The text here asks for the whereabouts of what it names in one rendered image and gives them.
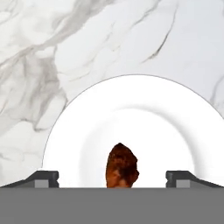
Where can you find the brown chicken drumstick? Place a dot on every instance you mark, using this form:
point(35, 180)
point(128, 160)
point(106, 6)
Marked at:
point(121, 167)

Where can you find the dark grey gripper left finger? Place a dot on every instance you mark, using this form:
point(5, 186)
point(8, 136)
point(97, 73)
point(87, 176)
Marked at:
point(46, 176)

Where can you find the white round plate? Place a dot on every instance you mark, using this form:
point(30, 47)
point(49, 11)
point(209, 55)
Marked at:
point(151, 122)

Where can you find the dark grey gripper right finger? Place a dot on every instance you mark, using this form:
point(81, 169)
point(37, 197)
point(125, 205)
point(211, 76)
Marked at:
point(178, 176)

